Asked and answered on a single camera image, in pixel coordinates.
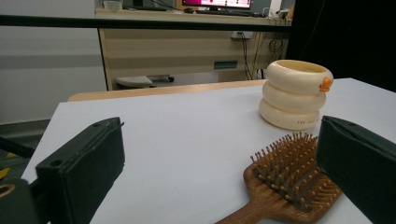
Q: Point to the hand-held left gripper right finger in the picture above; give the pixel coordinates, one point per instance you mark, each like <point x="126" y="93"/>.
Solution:
<point x="361" y="168"/>

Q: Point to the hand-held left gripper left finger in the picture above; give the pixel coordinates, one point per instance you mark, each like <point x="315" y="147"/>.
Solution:
<point x="84" y="168"/>

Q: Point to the cream ringed duck holder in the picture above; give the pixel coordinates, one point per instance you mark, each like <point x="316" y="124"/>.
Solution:
<point x="292" y="99"/>

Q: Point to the wooden paddle hairbrush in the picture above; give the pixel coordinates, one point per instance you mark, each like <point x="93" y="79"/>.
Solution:
<point x="264" y="199"/>

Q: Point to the grey chair base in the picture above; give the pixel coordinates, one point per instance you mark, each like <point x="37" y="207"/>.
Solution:
<point x="134" y="81"/>

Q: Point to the light wooden table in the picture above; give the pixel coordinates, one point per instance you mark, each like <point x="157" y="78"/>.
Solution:
<point x="155" y="90"/>

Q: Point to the white table sheet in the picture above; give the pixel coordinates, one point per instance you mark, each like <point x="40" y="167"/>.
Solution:
<point x="186" y="140"/>

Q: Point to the black curtain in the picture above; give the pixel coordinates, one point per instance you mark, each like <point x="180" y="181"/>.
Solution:
<point x="358" y="37"/>

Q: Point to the beige wooden desk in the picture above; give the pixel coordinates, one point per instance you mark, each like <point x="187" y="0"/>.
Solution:
<point x="171" y="49"/>

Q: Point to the black horizontal bar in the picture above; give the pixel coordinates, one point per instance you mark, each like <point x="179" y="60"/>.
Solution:
<point x="124" y="23"/>

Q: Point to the dark desk label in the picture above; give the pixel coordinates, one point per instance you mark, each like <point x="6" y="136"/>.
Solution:
<point x="225" y="64"/>

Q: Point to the white power adapter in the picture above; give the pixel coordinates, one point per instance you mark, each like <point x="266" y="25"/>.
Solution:
<point x="283" y="13"/>

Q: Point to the black computer mouse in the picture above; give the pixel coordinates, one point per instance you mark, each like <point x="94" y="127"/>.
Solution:
<point x="188" y="10"/>

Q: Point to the black keyboard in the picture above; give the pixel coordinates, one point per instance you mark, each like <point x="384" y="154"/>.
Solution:
<point x="227" y="13"/>

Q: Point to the computer monitor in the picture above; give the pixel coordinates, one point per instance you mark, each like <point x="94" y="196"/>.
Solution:
<point x="218" y="3"/>

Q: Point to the white wall socket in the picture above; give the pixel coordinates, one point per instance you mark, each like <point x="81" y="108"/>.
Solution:
<point x="246" y="35"/>

